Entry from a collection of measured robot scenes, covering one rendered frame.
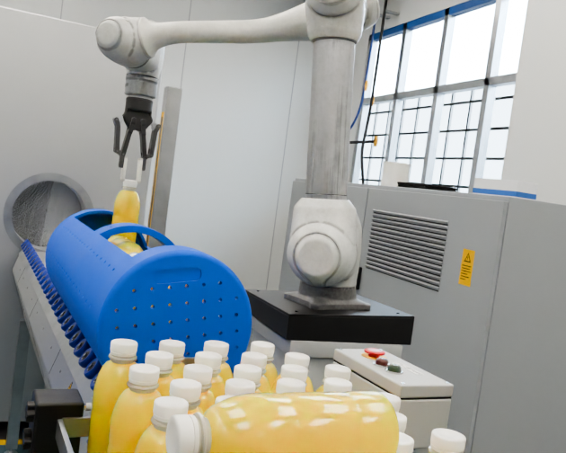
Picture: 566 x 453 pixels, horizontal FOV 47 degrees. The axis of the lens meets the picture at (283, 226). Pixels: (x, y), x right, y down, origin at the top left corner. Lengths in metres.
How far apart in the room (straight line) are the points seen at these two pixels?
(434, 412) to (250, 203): 5.78
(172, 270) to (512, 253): 1.73
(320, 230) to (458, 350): 1.40
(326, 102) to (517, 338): 1.50
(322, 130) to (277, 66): 5.33
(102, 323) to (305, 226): 0.56
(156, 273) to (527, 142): 3.15
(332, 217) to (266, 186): 5.28
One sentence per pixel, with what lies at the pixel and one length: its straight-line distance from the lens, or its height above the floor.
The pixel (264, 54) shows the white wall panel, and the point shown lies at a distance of 6.85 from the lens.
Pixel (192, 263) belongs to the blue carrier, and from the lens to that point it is 1.18.
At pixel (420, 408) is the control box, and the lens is 1.05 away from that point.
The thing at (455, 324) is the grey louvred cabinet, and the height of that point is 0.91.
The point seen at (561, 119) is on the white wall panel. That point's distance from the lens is 3.91.
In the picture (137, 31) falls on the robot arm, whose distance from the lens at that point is 1.74.
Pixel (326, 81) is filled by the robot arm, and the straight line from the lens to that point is 1.58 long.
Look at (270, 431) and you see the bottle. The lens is 0.58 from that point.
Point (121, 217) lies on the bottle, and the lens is 1.88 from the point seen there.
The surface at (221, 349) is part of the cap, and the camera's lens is 1.04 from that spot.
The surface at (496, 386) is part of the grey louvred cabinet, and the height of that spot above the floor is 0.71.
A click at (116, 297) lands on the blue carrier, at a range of 1.15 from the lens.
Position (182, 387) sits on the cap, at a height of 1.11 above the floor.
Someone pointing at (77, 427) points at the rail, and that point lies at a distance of 1.09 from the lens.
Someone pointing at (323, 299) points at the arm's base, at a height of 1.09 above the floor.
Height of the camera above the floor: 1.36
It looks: 3 degrees down
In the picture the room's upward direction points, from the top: 8 degrees clockwise
